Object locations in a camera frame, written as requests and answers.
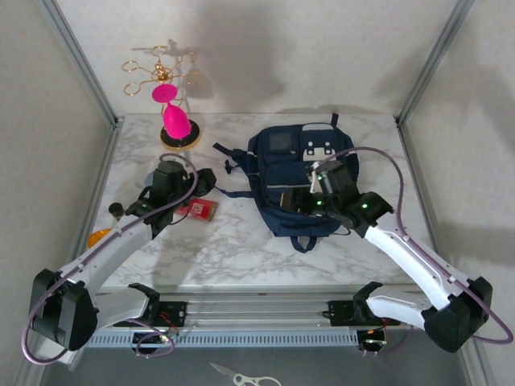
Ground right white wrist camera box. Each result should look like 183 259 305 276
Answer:
307 160 334 195

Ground red packet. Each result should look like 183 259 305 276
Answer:
173 197 220 223

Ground pink plastic goblet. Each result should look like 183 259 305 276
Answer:
151 83 192 138

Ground gold wire glass rack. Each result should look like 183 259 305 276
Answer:
122 44 202 152

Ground aluminium frame post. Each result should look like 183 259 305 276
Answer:
34 0 126 129
396 0 476 126

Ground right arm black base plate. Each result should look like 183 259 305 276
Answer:
328 299 402 327

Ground orange translucent glass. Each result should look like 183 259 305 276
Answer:
87 228 113 247

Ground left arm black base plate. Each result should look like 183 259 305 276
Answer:
112 301 188 327

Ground white handled scissors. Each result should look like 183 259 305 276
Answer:
209 361 282 386

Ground black controller board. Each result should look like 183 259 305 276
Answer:
131 331 181 351
356 328 390 351

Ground grey slotted cable duct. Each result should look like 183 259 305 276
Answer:
86 331 359 349

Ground white square pad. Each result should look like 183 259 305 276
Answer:
60 348 84 372

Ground aluminium side rail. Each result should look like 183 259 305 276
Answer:
396 118 458 298
60 120 124 298

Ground navy blue backpack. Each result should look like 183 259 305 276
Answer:
212 113 361 253

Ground aluminium cross rail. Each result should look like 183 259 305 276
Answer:
38 295 478 333

